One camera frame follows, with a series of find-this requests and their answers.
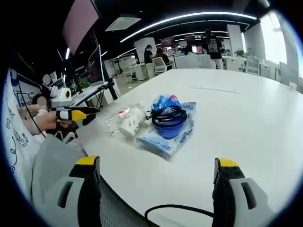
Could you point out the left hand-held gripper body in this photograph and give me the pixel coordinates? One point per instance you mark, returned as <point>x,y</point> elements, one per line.
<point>59,100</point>

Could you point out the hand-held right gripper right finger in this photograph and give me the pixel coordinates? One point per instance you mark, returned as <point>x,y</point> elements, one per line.
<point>234,201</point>

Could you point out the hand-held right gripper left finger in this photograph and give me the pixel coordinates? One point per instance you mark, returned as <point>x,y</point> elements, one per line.
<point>79,201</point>

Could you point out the white printed paper cup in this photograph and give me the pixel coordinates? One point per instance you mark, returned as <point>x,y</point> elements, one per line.
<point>132,123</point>

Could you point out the blue plastic bag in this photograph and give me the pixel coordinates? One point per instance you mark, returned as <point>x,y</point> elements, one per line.
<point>165,101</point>

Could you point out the blue and white packet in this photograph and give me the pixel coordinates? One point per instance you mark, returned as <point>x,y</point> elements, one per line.
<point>163,145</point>

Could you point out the white tabletop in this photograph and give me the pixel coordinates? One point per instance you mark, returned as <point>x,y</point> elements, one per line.
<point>236,132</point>

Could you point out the person's left hand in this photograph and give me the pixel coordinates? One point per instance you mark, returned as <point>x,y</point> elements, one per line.
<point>48,121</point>

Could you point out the potted green plant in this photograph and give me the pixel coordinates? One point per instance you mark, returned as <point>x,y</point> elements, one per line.
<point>239,53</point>
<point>84,85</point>

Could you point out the grey mesh chair seat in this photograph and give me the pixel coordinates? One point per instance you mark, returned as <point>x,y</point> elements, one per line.
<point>118,212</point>

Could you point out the computer monitor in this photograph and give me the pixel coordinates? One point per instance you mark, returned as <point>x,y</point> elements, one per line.
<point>94,68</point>

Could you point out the person's grey trouser leg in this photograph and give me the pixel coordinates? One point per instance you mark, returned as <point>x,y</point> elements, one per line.
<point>54,156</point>

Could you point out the person's white printed shirt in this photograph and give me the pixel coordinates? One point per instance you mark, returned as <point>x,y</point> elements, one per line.
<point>16,132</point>

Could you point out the large hanging screen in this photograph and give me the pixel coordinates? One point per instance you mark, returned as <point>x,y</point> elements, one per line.
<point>80,23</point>

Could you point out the white office chair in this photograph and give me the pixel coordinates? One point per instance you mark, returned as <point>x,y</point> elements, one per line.
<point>252,65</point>
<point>159,65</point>

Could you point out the ceiling air conditioner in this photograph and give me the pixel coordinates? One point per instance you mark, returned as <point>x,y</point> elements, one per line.
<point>122,23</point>

